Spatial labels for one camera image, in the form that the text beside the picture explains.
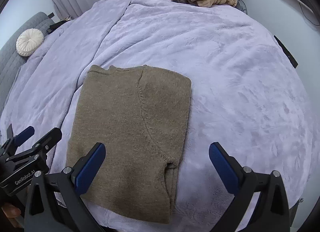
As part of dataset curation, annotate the grey quilted headboard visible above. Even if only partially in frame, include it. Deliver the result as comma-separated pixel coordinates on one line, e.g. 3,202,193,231
0,11,57,115

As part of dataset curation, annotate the person's left hand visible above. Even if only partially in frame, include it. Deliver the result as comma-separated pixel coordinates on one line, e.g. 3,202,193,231
1,203,23,228

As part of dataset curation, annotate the round white pleated cushion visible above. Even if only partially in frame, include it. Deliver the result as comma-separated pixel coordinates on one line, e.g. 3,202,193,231
16,29,44,57

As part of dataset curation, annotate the olive brown knit sweater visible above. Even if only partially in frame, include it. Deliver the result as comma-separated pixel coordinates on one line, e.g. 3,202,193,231
67,65,191,224

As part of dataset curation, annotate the black item by headboard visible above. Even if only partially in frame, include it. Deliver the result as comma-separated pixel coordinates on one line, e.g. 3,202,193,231
47,16,72,34

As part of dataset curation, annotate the lavender plush bed blanket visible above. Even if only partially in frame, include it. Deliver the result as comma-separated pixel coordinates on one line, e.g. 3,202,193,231
1,0,319,231

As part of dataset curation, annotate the black flat bedside device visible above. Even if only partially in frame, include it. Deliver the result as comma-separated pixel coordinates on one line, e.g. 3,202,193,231
274,36,298,69

